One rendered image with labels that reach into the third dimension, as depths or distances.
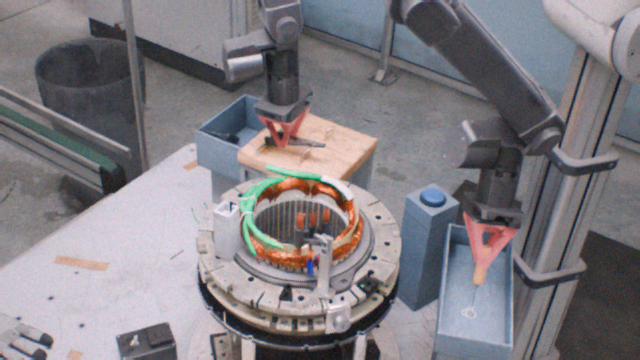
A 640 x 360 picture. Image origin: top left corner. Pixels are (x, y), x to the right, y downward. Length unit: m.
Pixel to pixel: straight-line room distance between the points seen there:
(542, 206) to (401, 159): 1.91
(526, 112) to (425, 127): 2.49
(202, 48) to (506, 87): 2.79
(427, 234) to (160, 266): 0.57
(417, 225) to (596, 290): 1.53
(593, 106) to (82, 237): 1.07
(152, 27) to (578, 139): 2.84
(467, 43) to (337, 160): 0.60
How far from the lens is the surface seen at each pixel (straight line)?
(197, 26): 3.59
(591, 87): 1.23
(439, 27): 0.74
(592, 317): 2.72
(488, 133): 1.03
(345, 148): 1.41
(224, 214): 1.07
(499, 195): 1.09
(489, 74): 0.90
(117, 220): 1.70
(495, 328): 1.17
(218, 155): 1.45
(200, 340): 1.40
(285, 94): 1.28
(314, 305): 1.06
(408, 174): 3.15
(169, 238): 1.64
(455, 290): 1.21
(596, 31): 1.14
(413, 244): 1.40
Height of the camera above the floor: 1.87
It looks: 38 degrees down
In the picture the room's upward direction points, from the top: 4 degrees clockwise
